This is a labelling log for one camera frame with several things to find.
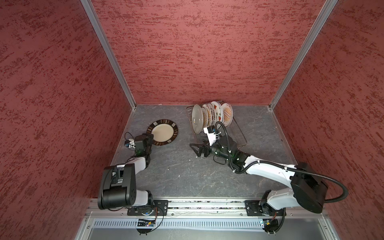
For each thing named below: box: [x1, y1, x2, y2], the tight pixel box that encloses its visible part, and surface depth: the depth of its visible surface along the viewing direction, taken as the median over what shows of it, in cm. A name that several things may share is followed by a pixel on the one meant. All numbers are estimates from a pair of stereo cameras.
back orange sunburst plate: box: [221, 102, 234, 128], surface depth 105 cm
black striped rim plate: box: [146, 119, 179, 146], surface depth 106 cm
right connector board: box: [262, 218, 279, 233], surface depth 73 cm
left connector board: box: [137, 219, 156, 227], surface depth 73 cm
